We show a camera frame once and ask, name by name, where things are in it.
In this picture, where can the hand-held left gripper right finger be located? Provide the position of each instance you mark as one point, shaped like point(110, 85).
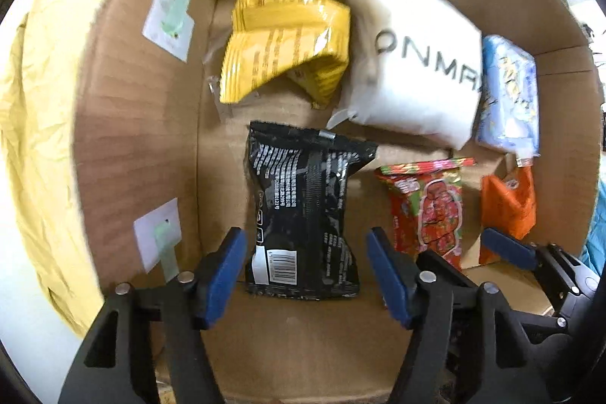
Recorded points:
point(388, 276)

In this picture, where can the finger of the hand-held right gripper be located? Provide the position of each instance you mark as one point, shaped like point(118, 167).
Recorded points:
point(509, 247)

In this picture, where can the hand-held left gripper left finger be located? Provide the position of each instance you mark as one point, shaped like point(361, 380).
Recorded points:
point(222, 276)

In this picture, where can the orange snack packet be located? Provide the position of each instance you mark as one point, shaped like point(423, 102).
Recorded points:
point(509, 205)

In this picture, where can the red patterned snack packet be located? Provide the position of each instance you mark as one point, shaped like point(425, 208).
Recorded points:
point(431, 210)

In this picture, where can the black snack packet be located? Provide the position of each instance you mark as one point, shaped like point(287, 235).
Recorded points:
point(298, 205)

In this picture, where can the light blue tissue packet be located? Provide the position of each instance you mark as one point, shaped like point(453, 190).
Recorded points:
point(511, 101)

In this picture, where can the cardboard box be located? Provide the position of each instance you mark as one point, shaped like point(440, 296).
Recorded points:
point(142, 124)

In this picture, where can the white soft packet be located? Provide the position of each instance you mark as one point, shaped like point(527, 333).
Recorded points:
point(412, 68)

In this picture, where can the yellow snack packet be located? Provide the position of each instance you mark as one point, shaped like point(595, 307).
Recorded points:
point(279, 35)

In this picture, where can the blue bean bag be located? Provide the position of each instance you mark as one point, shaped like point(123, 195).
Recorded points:
point(597, 238)

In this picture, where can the yellow tablecloth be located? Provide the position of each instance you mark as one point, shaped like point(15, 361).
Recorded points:
point(38, 124)

